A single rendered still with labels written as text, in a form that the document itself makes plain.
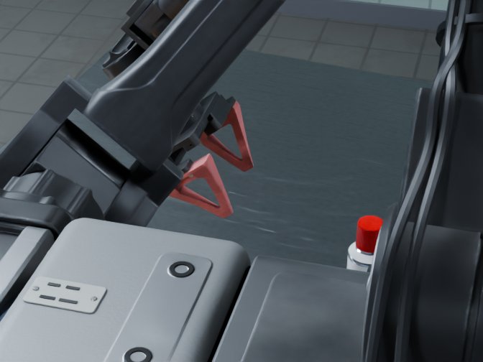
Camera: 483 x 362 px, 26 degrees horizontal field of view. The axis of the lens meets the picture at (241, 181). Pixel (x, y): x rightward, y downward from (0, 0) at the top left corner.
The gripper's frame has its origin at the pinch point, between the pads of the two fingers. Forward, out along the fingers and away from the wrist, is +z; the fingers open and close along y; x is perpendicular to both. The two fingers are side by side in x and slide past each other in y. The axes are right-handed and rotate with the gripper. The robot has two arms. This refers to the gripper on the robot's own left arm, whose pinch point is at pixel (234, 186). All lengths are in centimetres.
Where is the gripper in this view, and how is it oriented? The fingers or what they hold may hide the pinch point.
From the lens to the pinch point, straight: 116.9
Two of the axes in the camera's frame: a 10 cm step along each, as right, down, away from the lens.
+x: -7.5, 4.3, 5.0
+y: 2.4, -5.3, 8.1
